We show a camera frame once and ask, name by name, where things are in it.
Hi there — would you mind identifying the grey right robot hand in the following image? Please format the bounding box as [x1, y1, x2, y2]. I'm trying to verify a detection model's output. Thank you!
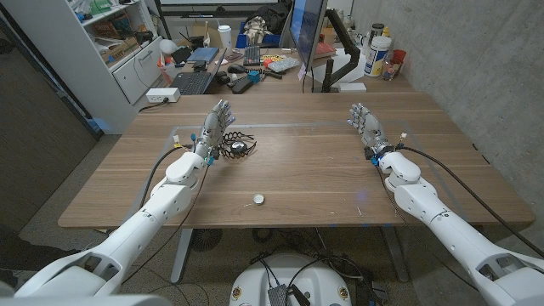
[347, 102, 394, 159]

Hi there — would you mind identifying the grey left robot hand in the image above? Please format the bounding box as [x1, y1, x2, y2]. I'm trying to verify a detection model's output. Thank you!
[193, 99, 236, 161]

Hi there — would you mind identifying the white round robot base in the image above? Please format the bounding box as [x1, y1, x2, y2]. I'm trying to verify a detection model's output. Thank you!
[229, 253, 353, 306]

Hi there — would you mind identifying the flat white box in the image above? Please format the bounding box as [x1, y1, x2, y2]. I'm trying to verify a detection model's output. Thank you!
[338, 82, 367, 94]

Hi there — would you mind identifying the black laptop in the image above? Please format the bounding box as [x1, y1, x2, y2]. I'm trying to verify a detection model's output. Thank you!
[169, 48, 229, 96]

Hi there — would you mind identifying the black oval case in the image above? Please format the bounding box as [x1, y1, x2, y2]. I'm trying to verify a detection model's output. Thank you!
[231, 77, 254, 95]

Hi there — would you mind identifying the white power strip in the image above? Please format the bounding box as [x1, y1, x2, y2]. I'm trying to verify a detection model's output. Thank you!
[145, 87, 181, 104]

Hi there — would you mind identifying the white canister blue label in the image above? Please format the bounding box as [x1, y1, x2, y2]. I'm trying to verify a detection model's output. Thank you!
[364, 35, 393, 78]

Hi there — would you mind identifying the blue notebook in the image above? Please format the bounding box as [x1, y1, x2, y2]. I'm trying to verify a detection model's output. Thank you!
[186, 46, 220, 64]

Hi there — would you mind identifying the black keyboard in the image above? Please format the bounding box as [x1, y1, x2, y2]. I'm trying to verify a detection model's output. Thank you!
[243, 44, 261, 67]

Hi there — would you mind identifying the red book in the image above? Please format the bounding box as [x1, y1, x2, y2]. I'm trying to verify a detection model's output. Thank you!
[314, 41, 337, 60]

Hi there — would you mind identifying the blue storage bin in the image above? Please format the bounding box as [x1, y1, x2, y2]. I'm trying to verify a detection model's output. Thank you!
[235, 21, 281, 49]

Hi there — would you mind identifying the white tumbler cup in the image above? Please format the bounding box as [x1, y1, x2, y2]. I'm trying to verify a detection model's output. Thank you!
[217, 24, 233, 50]

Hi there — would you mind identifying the small grey keyboard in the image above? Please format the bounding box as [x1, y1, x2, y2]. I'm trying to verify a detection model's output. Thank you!
[267, 57, 301, 73]

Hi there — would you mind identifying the round black floor fan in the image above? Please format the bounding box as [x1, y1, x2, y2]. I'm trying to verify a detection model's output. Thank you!
[190, 228, 224, 252]

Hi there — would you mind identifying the computer monitor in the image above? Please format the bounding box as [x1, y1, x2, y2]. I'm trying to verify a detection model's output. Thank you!
[288, 0, 328, 71]

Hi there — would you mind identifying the black jacket pile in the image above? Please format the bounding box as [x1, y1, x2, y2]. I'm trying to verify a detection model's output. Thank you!
[242, 3, 292, 35]

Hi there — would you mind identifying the grey table leg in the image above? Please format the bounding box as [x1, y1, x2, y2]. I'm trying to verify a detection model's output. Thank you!
[381, 224, 410, 283]
[170, 228, 195, 285]

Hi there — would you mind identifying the white shelf cabinet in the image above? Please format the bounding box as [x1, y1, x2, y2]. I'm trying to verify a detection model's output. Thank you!
[0, 0, 165, 135]

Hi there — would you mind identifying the white robot torso edge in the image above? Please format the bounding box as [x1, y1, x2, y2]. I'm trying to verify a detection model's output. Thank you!
[0, 294, 173, 306]

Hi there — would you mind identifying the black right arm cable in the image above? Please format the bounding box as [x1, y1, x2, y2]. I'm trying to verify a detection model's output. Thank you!
[398, 145, 544, 258]

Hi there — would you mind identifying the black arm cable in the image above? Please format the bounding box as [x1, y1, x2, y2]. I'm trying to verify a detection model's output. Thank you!
[138, 144, 195, 212]
[398, 145, 544, 258]

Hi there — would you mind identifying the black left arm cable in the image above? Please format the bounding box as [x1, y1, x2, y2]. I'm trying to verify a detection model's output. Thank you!
[138, 144, 195, 212]

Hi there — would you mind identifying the black framed wall screen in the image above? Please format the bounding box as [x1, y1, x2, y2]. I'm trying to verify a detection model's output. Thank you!
[153, 0, 294, 20]

